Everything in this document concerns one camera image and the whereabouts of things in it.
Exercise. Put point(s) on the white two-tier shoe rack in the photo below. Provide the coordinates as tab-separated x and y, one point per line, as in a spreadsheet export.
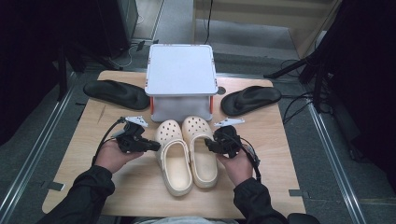
180	70

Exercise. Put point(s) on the wooden platform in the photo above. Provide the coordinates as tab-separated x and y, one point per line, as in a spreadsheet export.
249	14

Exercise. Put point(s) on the black plug adapter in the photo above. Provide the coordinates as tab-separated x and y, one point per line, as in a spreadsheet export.
140	45

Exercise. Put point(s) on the black cabinet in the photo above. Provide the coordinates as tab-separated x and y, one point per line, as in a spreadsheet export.
120	25

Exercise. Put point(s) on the cream clog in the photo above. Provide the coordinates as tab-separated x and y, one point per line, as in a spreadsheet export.
204	165
174	168

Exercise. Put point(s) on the grey tape strip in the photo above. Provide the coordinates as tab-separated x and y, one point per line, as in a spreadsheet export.
54	186
297	193

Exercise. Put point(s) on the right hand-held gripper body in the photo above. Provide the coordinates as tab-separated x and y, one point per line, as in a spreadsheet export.
229	140

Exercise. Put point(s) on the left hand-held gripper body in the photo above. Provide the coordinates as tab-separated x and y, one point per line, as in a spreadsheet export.
130	138

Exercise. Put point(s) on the black stand legs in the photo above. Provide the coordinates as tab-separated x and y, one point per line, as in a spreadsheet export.
292	67

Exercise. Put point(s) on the person's left hand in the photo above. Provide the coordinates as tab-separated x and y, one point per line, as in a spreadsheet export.
112	157

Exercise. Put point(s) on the black chair armrest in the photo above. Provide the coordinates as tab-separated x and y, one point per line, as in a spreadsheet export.
303	218

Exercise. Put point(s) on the person's right hand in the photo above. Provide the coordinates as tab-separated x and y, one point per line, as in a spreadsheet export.
238	168

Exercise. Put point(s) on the black flip-flop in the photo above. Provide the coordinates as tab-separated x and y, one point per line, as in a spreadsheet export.
116	93
249	99

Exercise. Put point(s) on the black upright stand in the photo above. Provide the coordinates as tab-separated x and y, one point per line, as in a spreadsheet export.
63	74

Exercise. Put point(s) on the metal floor rail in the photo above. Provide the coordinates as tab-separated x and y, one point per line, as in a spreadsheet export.
333	155
37	137

